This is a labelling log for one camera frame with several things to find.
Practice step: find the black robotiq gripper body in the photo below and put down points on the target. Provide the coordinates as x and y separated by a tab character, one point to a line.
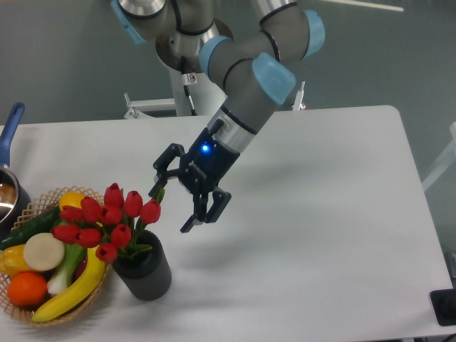
204	164

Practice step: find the yellow lemon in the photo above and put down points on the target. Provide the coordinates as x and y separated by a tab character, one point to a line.
72	199

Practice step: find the yellow bell pepper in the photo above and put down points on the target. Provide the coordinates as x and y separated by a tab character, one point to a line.
13	262

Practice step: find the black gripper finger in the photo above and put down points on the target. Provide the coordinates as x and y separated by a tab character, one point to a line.
163	174
202	214

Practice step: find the green white leek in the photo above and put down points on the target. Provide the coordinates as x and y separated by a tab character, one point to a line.
62	278

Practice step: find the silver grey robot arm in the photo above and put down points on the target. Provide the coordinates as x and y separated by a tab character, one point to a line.
252	74

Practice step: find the orange fruit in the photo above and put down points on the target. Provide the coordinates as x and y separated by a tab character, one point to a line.
27	289

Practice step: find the green cucumber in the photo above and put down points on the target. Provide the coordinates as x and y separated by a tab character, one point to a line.
42	223

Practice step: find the yellow banana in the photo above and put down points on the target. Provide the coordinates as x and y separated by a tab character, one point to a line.
76	293

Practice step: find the woven wicker basket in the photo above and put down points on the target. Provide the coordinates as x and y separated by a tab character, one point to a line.
36	207

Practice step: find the black device at table edge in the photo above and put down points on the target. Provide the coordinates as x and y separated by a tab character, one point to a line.
443	303

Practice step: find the red tulip bouquet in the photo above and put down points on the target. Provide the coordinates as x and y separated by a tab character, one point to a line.
112	227

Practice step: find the white frame at right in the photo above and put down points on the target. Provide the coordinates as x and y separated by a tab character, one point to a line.
442	162

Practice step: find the red apple in basket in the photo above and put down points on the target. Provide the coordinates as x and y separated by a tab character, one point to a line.
80	269

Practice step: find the round beige radish slice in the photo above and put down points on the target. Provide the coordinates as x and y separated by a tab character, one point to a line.
43	252

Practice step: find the blue handled saucepan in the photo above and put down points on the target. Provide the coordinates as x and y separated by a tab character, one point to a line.
14	198

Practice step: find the dark grey ribbed vase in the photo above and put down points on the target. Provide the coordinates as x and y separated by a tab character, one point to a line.
151	277

